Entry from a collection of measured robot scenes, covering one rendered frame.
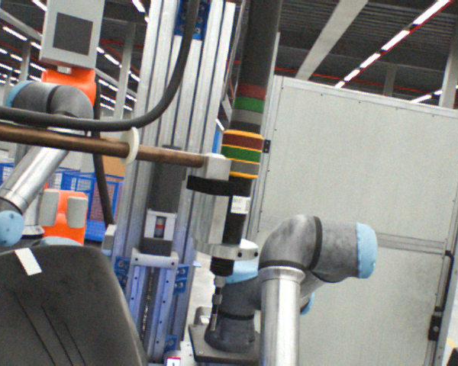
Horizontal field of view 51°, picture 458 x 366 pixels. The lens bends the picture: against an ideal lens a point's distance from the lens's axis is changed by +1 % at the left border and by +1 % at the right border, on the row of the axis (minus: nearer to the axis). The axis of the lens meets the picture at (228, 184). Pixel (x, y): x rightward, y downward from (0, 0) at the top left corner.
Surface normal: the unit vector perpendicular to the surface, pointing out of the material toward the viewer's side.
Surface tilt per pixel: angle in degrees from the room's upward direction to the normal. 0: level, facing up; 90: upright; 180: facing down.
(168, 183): 90
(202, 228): 90
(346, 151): 90
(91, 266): 36
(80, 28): 90
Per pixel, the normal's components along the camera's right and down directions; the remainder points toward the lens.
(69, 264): 0.64, -0.68
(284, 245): -0.14, -0.48
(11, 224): 0.95, 0.18
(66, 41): 0.44, 0.12
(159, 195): 0.17, 0.08
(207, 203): -0.72, -0.08
